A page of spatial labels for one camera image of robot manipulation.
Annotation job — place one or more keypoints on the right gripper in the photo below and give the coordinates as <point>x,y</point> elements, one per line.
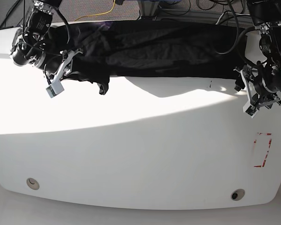
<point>63,65</point>

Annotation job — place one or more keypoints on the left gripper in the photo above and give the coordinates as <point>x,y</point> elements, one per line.
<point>253,85</point>

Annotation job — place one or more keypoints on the black t-shirt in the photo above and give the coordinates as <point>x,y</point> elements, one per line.
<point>153,49</point>

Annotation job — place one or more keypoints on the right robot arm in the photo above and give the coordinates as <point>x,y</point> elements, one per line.
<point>44,41</point>

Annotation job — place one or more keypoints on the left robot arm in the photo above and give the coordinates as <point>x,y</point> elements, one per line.
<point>266,16</point>

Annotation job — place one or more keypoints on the red tape rectangle marking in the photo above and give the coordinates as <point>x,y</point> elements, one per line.
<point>261,148</point>

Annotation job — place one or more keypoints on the right table grommet hole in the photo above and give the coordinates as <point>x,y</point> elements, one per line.
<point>237,194</point>

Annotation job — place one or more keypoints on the table grommet hole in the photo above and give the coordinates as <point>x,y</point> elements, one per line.
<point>32,183</point>
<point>237,194</point>

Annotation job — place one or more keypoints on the left table grommet hole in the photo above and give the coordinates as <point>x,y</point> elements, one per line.
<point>32,183</point>

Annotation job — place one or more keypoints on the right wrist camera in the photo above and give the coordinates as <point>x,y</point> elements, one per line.
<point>54,89</point>

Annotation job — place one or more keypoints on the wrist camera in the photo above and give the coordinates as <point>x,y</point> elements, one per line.
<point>249,109</point>
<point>54,89</point>

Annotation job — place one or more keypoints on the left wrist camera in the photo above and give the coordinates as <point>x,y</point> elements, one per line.
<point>249,109</point>

